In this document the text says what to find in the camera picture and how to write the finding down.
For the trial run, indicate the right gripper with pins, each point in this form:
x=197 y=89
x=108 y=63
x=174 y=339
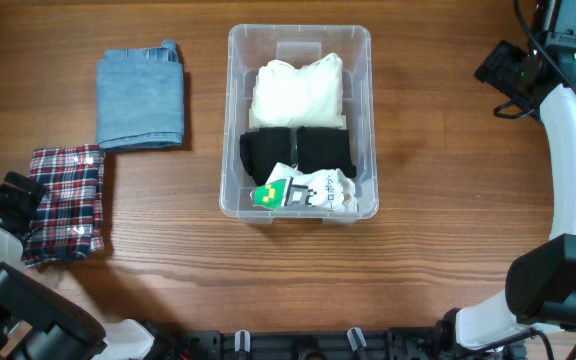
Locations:
x=496 y=68

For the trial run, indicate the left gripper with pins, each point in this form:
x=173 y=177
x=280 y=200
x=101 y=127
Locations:
x=12 y=192

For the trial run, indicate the red plaid shirt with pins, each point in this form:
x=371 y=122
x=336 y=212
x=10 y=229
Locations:
x=69 y=219

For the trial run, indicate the blue denim jeans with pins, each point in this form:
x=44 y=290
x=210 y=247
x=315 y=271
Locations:
x=140 y=98

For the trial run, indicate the white printed t-shirt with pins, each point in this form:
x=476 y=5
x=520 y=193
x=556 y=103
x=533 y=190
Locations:
x=287 y=188

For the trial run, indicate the black garment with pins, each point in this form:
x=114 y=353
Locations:
x=307 y=149

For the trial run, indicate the cream white cloth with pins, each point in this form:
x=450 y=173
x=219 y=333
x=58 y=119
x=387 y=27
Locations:
x=311 y=96

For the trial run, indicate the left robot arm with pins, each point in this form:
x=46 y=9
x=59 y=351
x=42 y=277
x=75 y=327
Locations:
x=35 y=322

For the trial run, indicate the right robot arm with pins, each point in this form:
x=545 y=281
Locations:
x=540 y=289

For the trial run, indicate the clear plastic storage bin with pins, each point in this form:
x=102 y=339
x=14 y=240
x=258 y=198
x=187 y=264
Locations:
x=251 y=46

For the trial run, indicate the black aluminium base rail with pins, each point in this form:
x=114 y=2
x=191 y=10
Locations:
x=392 y=344

